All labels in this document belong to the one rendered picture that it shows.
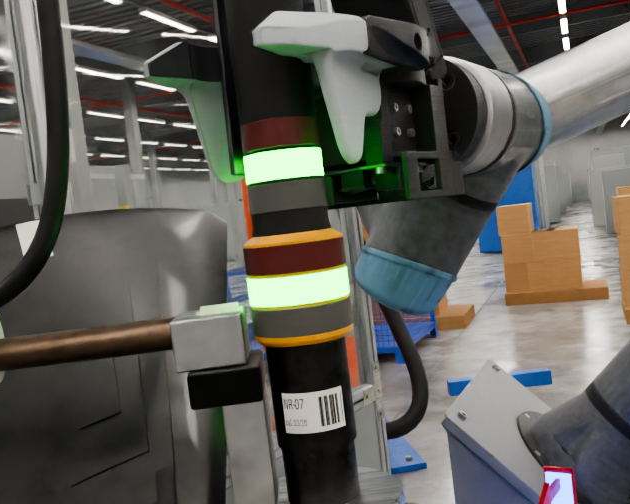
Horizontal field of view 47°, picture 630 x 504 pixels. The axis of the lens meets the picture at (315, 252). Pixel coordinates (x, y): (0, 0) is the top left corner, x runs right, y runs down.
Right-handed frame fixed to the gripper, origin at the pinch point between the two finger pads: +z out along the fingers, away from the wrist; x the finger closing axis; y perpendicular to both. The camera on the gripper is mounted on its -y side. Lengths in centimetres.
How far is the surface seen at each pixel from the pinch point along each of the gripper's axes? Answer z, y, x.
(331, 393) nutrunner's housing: -2.2, 14.8, -2.0
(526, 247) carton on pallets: -875, 77, 263
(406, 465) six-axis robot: -317, 146, 164
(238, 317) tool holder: -0.3, 11.2, 0.9
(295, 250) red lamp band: -1.2, 8.7, -1.7
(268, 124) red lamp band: -1.4, 3.5, -1.0
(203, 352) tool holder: 0.7, 12.5, 2.2
